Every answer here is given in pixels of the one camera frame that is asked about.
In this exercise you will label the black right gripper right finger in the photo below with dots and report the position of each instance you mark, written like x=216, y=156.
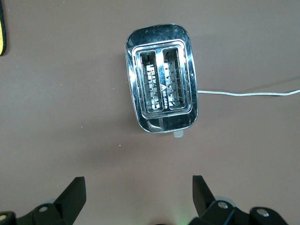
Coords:
x=202, y=197

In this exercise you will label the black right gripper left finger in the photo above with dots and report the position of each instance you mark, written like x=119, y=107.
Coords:
x=73, y=199

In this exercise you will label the brown table cover mat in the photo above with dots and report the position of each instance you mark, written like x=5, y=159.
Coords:
x=58, y=105

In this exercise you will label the cream and chrome toaster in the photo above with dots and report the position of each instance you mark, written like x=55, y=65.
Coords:
x=161, y=35

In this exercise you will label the yellow quilted oven mitt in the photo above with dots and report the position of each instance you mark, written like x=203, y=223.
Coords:
x=2, y=35

